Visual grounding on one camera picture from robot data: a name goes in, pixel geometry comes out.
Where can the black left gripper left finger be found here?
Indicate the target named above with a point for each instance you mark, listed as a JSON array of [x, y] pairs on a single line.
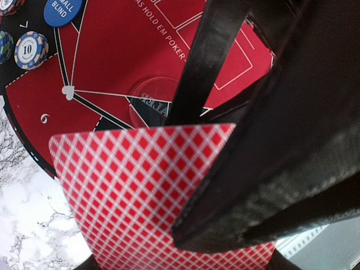
[[89, 264]]

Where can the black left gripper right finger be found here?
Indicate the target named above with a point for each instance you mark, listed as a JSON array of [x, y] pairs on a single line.
[[279, 262]]

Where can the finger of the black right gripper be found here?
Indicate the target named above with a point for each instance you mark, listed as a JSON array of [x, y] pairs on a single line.
[[292, 161], [219, 26]]

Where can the red playing card deck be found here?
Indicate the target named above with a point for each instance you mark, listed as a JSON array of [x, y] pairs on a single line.
[[125, 189]]

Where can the blue small blind button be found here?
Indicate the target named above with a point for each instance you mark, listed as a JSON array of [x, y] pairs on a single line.
[[59, 13]]

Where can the blue chips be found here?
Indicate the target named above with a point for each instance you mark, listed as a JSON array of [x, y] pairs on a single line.
[[31, 50]]

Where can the chip stack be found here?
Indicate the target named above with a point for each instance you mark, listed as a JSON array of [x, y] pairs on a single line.
[[10, 7]]

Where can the green chips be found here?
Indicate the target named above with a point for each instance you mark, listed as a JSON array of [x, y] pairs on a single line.
[[7, 45]]

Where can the round red black poker mat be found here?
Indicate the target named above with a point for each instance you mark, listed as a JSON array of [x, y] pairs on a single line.
[[91, 64]]

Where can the front aluminium rail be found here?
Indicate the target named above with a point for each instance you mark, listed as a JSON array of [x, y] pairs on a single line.
[[333, 246]]

